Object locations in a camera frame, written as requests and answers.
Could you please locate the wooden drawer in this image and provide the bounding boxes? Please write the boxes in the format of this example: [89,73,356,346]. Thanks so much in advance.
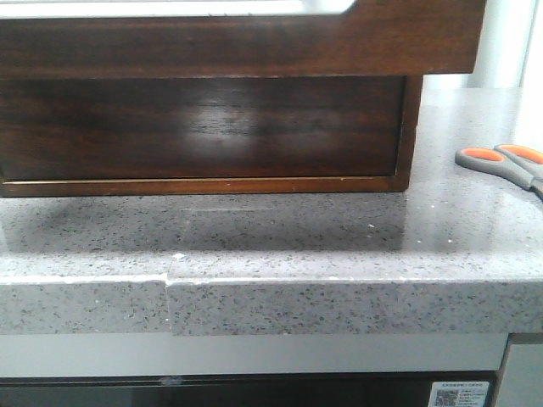
[1,1,485,80]
[0,75,406,181]

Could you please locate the grey orange scissors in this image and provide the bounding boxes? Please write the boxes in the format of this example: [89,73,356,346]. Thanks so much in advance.
[455,144,542,198]

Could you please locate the white QR code label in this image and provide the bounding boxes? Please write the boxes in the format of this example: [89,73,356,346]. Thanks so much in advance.
[428,381,490,407]

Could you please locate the dark wooden drawer cabinet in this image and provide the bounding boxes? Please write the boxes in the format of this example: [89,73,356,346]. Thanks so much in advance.
[0,74,424,198]

